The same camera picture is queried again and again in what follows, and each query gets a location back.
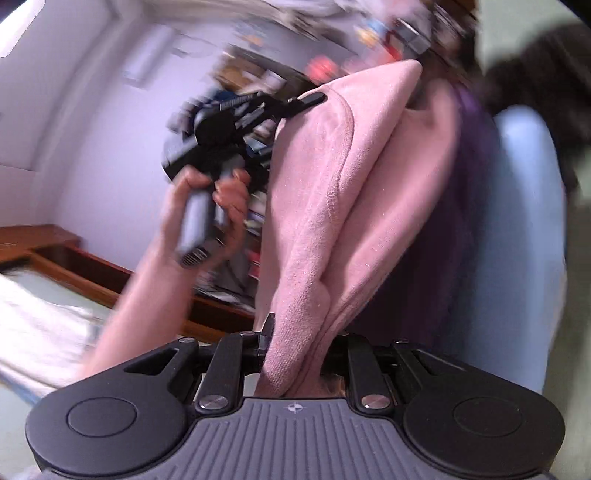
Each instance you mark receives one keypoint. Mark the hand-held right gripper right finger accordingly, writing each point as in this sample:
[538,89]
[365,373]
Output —
[362,364]

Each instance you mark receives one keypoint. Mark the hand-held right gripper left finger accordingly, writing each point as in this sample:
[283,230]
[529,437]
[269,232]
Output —
[268,334]

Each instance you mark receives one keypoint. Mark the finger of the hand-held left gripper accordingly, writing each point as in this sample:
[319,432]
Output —
[314,98]

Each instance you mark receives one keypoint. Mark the pink sweatshirt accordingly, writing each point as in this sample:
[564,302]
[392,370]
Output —
[332,207]

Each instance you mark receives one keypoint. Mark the person's left forearm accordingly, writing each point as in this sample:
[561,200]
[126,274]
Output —
[138,323]

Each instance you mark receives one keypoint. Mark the person's left hand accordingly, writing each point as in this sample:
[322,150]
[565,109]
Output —
[168,230]

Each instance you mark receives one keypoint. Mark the purple folded cloth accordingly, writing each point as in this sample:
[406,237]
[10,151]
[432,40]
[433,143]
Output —
[438,230]

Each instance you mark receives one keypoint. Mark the light blue folded cloth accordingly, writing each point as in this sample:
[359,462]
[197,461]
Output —
[517,230]

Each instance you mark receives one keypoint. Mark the black cat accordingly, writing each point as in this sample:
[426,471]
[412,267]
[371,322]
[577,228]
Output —
[531,74]

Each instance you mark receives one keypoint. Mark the white wall air conditioner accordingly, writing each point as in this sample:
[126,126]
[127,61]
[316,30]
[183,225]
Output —
[147,57]

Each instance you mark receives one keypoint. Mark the brown wooden frame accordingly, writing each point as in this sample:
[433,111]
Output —
[69,263]

